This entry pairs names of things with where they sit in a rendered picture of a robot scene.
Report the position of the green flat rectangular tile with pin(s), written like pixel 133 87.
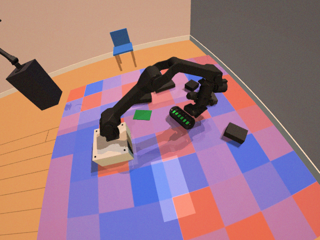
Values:
pixel 142 114

